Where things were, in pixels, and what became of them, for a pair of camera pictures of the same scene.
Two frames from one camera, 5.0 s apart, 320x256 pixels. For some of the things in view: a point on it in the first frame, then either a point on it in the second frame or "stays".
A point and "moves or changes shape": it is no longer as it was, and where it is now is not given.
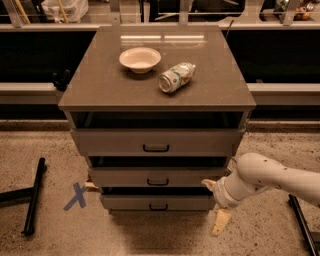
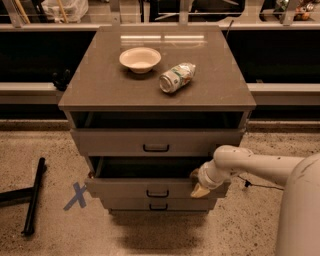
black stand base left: (23, 195) stays
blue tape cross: (79, 196) stays
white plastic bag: (75, 10) stays
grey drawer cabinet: (157, 110) stays
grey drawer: (154, 176) moves or changes shape
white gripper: (220, 193) → (207, 180)
